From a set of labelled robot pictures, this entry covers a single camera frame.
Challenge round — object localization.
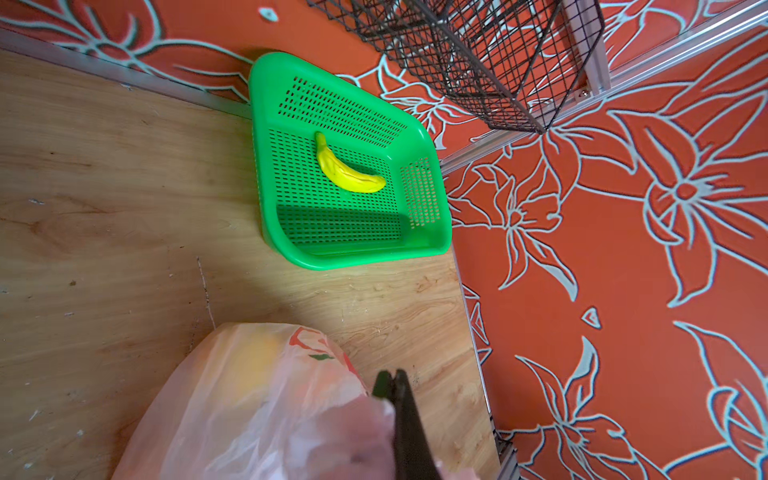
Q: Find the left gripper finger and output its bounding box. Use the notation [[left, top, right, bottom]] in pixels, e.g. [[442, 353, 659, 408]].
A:
[[372, 369, 441, 480]]

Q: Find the pink plastic bag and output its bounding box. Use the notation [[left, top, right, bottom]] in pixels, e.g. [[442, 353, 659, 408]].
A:
[[114, 323, 475, 479]]

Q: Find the yellow banana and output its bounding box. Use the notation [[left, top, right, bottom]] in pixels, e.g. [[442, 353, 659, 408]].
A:
[[314, 132, 387, 194]]

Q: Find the green plastic basket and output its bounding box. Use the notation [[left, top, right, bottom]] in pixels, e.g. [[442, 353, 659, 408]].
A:
[[249, 52, 452, 270]]

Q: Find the black wire wall basket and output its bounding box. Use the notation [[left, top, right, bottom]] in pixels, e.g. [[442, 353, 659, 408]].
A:
[[311, 0, 605, 134]]

